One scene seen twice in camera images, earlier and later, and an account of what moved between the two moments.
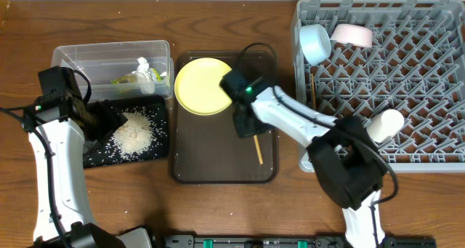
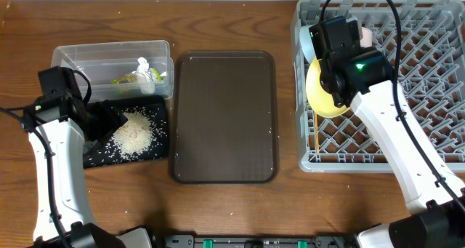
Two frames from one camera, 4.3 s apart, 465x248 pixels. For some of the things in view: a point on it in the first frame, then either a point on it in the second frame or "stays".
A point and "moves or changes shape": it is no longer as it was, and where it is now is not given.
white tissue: x=144 y=77 stays
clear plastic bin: x=121 y=68 stays
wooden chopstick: x=313 y=89 moves or changes shape
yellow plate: x=197 y=88 → x=319 y=97
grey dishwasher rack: x=415 y=65 stays
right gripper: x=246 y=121 → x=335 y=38
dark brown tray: x=207 y=149 stays
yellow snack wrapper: x=131 y=78 stays
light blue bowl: x=314 y=42 stays
